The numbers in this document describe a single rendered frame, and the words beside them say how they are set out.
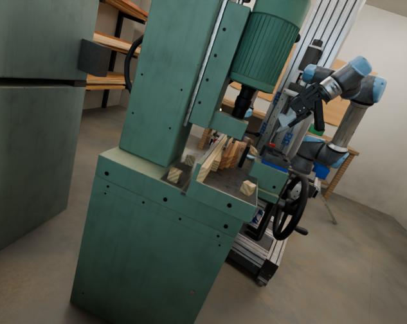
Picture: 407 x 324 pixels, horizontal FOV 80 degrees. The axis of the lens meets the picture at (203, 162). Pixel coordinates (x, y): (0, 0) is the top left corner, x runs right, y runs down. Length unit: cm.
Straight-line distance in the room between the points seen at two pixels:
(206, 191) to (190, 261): 36
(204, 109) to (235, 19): 31
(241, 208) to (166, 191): 29
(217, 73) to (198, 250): 65
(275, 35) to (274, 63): 8
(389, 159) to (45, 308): 469
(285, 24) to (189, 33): 31
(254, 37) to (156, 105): 41
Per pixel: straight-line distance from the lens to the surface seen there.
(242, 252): 179
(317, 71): 112
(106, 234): 110
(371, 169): 486
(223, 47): 91
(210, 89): 91
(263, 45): 89
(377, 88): 144
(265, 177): 94
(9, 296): 153
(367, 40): 457
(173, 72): 90
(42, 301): 150
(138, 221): 98
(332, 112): 443
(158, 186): 88
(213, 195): 73
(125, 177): 93
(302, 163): 163
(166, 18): 93
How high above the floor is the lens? 121
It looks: 21 degrees down
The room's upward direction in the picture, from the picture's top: 21 degrees clockwise
